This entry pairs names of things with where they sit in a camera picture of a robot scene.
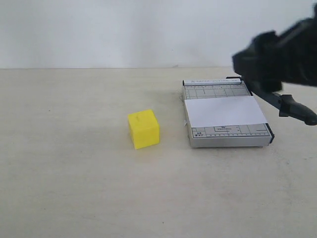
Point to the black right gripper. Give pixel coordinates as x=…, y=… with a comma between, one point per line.
x=272, y=59

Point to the black cutter blade arm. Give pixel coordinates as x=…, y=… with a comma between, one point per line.
x=285, y=103

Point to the white paper sheet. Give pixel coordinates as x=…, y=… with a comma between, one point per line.
x=224, y=111

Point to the yellow cube block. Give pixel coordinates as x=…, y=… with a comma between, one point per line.
x=144, y=129

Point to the grey paper cutter base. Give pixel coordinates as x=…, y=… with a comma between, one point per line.
x=256, y=135

